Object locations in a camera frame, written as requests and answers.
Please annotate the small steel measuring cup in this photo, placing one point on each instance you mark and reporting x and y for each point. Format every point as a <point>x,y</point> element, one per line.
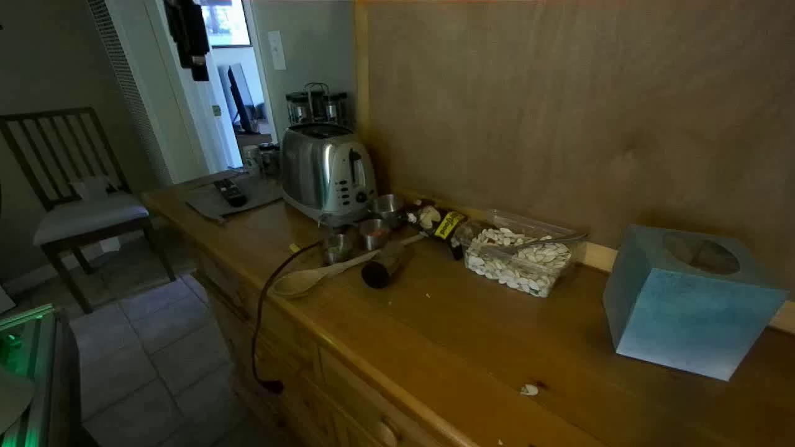
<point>388,210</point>

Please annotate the black snack packet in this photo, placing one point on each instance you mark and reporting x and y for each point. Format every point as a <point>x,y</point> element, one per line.
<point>439,224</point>

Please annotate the wooden spoon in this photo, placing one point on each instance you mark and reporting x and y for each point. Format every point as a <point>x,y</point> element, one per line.
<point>309,276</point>

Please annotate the metal tin can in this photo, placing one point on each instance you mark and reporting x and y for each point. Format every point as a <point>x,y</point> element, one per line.
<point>266,161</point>

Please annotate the plywood board panel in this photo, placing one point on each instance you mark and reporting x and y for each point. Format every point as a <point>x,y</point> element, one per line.
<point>563,109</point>

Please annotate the clear plastic seed container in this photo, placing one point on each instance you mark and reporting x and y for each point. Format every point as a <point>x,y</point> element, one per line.
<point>517,265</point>

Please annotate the grey cloth mat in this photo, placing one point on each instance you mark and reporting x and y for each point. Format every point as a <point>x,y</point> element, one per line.
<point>265,193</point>

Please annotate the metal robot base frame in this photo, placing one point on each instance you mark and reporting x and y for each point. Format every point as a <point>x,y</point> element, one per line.
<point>37,374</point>

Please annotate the dark hanging clothing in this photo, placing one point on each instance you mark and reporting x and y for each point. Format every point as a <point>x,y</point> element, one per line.
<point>189,34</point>

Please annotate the glass spice jar black lid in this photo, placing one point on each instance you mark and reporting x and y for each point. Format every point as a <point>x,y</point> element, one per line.
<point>386,265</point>

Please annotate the wooden drawer cabinet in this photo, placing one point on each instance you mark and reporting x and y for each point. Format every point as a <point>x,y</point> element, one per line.
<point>348,407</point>

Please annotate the white pumpkin seed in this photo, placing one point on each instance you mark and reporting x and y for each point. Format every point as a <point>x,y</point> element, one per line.
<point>529,389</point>

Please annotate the blue tissue box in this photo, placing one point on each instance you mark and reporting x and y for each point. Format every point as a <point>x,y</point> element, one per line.
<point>679,320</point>

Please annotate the stainless steel toaster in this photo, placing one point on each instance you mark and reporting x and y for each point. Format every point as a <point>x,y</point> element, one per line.
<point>323,176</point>

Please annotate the wooden chair grey seat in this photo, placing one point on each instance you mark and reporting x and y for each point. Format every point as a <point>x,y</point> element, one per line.
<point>83,218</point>

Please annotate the medium steel measuring cup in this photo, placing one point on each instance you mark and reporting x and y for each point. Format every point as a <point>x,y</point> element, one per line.
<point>373,235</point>

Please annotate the large steel measuring cup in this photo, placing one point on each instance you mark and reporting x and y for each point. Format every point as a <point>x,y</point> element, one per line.
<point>342,246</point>

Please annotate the round spice jar rack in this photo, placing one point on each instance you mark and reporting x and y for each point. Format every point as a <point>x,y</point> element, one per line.
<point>317,102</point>

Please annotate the white light switch plate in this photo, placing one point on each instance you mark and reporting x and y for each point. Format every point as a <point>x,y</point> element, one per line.
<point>276,52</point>

